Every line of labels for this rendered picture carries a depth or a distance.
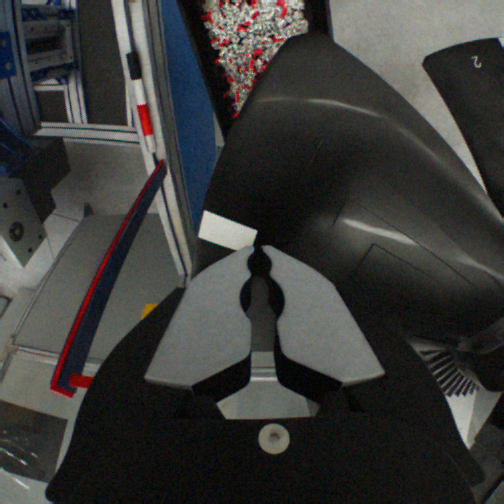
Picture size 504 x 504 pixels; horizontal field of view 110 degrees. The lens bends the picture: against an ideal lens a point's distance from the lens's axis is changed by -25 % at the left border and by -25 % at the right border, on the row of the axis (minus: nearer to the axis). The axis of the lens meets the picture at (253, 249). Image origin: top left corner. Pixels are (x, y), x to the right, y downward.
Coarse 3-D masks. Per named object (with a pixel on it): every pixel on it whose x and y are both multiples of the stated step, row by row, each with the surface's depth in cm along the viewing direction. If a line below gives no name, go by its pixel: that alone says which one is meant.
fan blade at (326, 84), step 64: (320, 64) 9; (256, 128) 11; (320, 128) 10; (384, 128) 10; (256, 192) 12; (320, 192) 12; (384, 192) 11; (448, 192) 10; (320, 256) 13; (384, 256) 12; (448, 256) 11; (256, 320) 17; (384, 320) 15; (448, 320) 14
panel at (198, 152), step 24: (168, 0) 31; (168, 24) 33; (168, 48) 35; (192, 72) 53; (192, 96) 55; (192, 120) 57; (192, 144) 59; (216, 144) 105; (192, 168) 60; (192, 192) 61; (192, 216) 61
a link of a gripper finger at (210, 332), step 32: (256, 256) 11; (192, 288) 9; (224, 288) 9; (192, 320) 7; (224, 320) 7; (160, 352) 6; (192, 352) 6; (224, 352) 6; (160, 384) 5; (192, 384) 5; (224, 384) 6
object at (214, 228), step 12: (204, 216) 13; (216, 216) 13; (204, 228) 14; (216, 228) 13; (228, 228) 13; (240, 228) 13; (216, 240) 14; (228, 240) 14; (240, 240) 13; (252, 240) 13
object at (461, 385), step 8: (424, 352) 25; (432, 352) 24; (440, 352) 23; (448, 352) 24; (424, 360) 25; (432, 360) 24; (440, 360) 23; (448, 360) 23; (432, 368) 24; (440, 368) 23; (448, 368) 23; (456, 368) 23; (440, 376) 23; (448, 376) 24; (456, 376) 23; (464, 376) 23; (440, 384) 24; (448, 384) 24; (456, 384) 24; (464, 384) 23; (472, 384) 23; (448, 392) 24; (456, 392) 24; (464, 392) 24; (472, 392) 23
